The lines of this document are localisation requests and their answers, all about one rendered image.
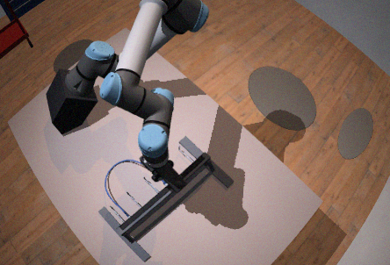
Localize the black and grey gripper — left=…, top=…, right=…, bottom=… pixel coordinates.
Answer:
left=139, top=156, right=174, bottom=182

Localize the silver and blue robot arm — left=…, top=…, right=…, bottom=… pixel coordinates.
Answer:
left=65, top=0, right=209, bottom=193

